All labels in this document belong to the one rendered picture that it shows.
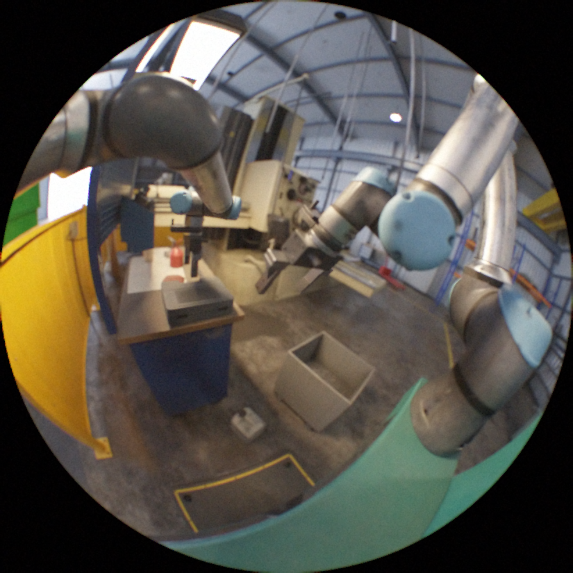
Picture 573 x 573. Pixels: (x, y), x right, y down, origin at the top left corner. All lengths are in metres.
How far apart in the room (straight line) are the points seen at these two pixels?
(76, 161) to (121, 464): 1.52
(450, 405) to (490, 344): 0.09
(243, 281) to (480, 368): 2.29
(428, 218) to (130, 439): 1.64
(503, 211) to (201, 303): 0.81
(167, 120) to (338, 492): 0.40
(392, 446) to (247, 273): 2.20
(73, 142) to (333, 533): 0.44
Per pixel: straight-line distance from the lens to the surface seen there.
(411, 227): 0.16
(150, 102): 0.22
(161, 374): 0.91
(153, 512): 1.50
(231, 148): 2.53
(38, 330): 1.30
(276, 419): 1.52
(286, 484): 1.09
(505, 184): 0.42
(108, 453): 1.60
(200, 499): 1.07
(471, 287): 0.37
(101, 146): 0.27
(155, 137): 0.23
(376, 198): 0.32
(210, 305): 0.65
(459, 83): 8.14
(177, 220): 1.93
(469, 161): 0.22
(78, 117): 0.26
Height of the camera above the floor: 1.38
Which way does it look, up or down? 24 degrees down
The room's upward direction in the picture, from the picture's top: 16 degrees clockwise
